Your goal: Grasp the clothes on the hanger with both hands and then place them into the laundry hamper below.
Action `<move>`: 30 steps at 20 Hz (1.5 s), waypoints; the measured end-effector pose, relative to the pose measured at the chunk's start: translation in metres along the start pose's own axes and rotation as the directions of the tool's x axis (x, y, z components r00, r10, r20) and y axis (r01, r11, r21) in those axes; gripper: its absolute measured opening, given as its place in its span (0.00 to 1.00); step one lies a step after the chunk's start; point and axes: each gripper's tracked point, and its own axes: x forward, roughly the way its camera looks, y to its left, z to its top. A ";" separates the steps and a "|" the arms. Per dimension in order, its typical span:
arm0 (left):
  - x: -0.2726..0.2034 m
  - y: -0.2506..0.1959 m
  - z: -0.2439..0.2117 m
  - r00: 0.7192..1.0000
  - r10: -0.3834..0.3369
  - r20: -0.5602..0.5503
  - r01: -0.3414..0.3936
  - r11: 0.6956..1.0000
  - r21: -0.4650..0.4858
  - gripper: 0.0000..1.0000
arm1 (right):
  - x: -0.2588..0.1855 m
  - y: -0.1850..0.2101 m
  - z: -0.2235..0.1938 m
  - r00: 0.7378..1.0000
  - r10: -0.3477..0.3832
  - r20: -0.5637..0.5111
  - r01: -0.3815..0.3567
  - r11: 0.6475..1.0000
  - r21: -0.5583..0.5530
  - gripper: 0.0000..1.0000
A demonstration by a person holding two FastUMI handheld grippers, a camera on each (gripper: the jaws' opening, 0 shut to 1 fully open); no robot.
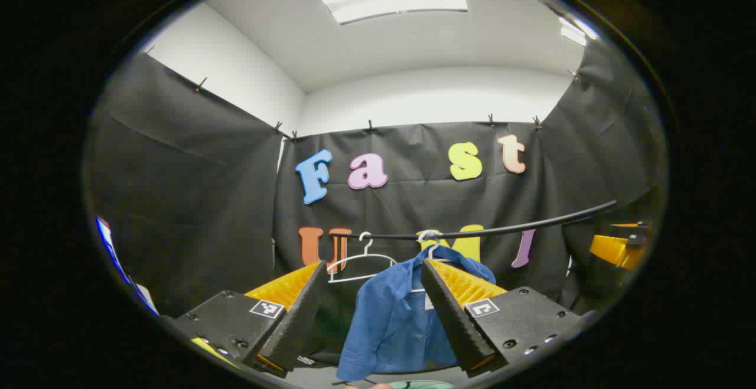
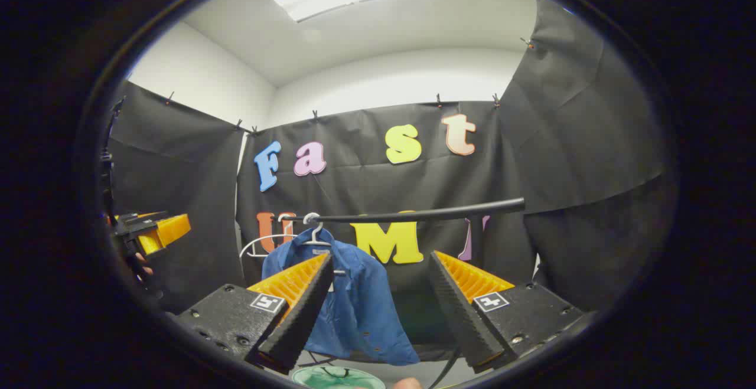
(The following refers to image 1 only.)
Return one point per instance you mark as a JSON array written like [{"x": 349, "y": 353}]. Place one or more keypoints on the black backdrop cloth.
[{"x": 195, "y": 200}]

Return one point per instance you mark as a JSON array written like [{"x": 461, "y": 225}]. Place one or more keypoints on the white clothes hanger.
[
  {"x": 361, "y": 259},
  {"x": 430, "y": 238}
]

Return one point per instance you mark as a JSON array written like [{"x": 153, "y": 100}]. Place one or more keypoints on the blue shirt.
[{"x": 390, "y": 318}]

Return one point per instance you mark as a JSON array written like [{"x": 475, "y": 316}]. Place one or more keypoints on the blue white printed board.
[{"x": 109, "y": 244}]

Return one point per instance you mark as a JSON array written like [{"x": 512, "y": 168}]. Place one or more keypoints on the small ceiling light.
[{"x": 576, "y": 32}]

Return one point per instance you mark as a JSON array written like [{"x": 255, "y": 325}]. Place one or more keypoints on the row of black cloth clips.
[{"x": 370, "y": 124}]

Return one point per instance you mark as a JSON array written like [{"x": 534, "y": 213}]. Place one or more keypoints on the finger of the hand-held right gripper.
[
  {"x": 614, "y": 250},
  {"x": 626, "y": 225}
]

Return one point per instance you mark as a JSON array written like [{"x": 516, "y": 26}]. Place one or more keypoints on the black clothes rack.
[{"x": 531, "y": 225}]

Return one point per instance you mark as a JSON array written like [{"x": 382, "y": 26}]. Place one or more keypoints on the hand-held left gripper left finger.
[{"x": 298, "y": 318}]

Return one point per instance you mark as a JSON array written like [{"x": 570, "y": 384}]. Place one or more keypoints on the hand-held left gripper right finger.
[{"x": 452, "y": 318}]

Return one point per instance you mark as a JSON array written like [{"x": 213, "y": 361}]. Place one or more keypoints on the green laundry hamper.
[{"x": 422, "y": 385}]

